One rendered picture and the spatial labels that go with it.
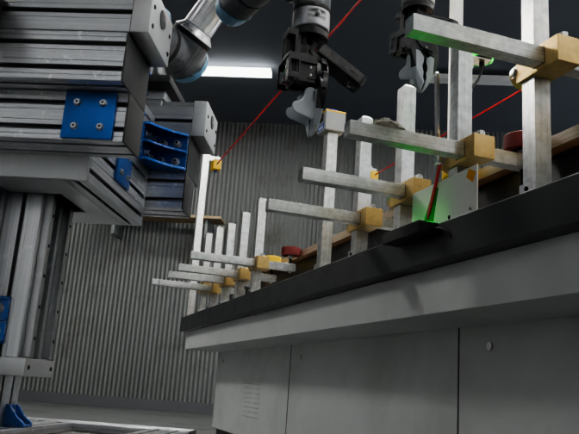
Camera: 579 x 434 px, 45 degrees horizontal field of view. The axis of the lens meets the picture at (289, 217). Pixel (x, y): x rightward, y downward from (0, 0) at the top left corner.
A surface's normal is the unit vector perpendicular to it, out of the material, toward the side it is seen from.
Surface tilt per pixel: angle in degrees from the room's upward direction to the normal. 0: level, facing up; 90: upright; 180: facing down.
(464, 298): 90
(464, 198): 90
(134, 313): 90
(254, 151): 90
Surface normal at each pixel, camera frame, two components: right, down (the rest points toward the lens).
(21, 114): -0.07, -0.24
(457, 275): -0.94, -0.15
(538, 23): 0.33, -0.20
